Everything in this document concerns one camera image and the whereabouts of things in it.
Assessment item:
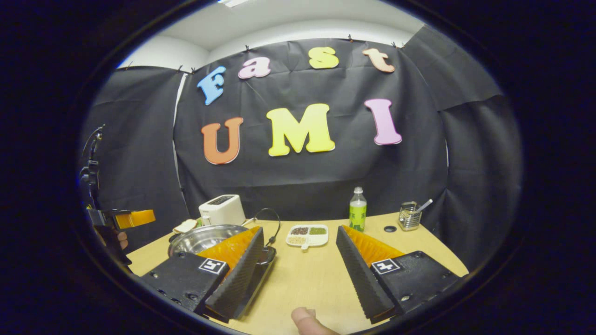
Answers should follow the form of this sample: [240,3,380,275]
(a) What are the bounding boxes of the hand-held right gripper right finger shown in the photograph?
[335,225,462,325]

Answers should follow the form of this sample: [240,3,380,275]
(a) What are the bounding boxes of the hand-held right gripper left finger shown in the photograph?
[139,226,265,323]

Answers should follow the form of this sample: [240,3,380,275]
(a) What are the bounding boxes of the stainless steel pot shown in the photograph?
[168,224,277,266]

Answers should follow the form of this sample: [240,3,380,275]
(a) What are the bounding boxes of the black metal stand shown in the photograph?
[79,123,106,209]

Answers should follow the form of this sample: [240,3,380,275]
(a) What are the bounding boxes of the clear bottle with green label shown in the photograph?
[349,187,367,232]

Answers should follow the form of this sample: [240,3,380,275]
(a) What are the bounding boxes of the white toaster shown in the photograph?
[198,194,246,227]

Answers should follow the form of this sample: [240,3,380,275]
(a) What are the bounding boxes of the white divided dish of grains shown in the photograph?
[285,224,329,250]

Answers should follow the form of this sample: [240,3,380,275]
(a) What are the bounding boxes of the metal mesh utensil holder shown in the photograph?
[399,201,422,231]

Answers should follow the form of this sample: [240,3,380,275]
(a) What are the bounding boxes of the black power cable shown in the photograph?
[246,208,281,247]

